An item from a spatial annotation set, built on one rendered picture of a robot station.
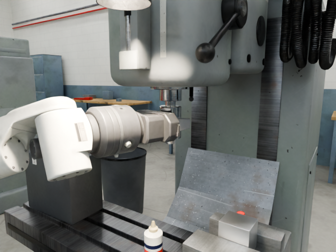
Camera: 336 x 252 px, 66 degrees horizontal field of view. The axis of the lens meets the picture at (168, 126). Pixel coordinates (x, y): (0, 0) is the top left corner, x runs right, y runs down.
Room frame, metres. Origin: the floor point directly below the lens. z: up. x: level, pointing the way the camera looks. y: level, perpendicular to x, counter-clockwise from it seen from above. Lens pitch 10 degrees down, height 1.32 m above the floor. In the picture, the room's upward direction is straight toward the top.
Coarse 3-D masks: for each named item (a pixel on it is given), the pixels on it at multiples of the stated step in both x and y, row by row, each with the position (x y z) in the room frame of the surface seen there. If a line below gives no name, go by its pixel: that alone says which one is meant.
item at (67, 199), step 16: (32, 160) 0.77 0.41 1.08; (96, 160) 0.77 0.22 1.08; (32, 176) 0.78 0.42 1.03; (80, 176) 0.71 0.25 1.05; (96, 176) 0.76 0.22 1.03; (32, 192) 0.78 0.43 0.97; (48, 192) 0.73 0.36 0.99; (64, 192) 0.69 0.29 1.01; (80, 192) 0.71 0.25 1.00; (96, 192) 0.76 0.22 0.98; (48, 208) 0.74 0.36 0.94; (64, 208) 0.70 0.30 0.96; (80, 208) 0.71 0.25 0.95; (96, 208) 0.76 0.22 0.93
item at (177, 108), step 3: (162, 105) 0.55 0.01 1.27; (177, 105) 0.55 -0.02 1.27; (159, 108) 0.55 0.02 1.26; (162, 108) 0.54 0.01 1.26; (165, 108) 0.53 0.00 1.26; (168, 108) 0.53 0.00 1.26; (171, 108) 0.53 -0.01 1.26; (174, 108) 0.53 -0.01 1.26; (177, 108) 0.54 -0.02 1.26; (180, 108) 0.54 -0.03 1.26
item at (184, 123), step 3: (180, 120) 0.53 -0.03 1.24; (183, 120) 0.54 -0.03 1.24; (186, 120) 0.54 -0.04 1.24; (189, 120) 0.55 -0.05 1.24; (180, 123) 0.53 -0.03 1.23; (183, 123) 0.54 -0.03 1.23; (186, 123) 0.54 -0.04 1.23; (189, 123) 0.55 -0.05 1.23; (180, 126) 0.53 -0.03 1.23; (183, 126) 0.54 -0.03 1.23; (186, 126) 0.54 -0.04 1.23; (189, 126) 0.55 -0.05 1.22; (180, 129) 0.53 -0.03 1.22; (183, 129) 0.54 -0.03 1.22
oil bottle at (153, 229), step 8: (152, 224) 0.51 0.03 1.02; (144, 232) 0.52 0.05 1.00; (152, 232) 0.51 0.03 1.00; (160, 232) 0.51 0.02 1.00; (144, 240) 0.51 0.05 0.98; (152, 240) 0.50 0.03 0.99; (160, 240) 0.50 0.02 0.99; (144, 248) 0.51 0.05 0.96; (152, 248) 0.50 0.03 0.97; (160, 248) 0.50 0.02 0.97
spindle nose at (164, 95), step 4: (160, 92) 0.54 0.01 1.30; (164, 92) 0.53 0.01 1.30; (168, 92) 0.53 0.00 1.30; (172, 92) 0.53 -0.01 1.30; (176, 92) 0.53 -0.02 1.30; (180, 92) 0.54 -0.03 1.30; (160, 96) 0.54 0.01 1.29; (164, 96) 0.53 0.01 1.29; (168, 96) 0.53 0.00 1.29; (172, 96) 0.53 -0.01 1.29; (176, 96) 0.53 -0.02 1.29; (180, 96) 0.54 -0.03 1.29; (160, 100) 0.54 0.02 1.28; (164, 100) 0.53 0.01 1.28; (168, 100) 0.53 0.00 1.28; (172, 100) 0.53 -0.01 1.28; (176, 100) 0.53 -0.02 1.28; (180, 100) 0.55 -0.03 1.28
